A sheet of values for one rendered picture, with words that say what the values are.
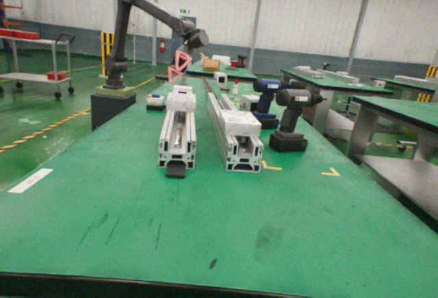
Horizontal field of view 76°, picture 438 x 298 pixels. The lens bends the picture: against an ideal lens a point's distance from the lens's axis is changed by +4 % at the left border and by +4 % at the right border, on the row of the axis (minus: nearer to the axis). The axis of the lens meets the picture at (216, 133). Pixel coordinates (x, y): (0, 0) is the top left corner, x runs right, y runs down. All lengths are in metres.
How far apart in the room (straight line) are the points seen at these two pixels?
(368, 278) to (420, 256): 0.15
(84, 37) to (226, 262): 13.37
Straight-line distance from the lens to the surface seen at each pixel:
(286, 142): 0.99
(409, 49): 14.74
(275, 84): 1.23
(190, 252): 0.51
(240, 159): 0.80
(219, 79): 2.48
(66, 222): 0.60
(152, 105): 1.38
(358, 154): 3.11
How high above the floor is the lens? 1.12
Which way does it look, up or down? 18 degrees down
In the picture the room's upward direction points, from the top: 6 degrees clockwise
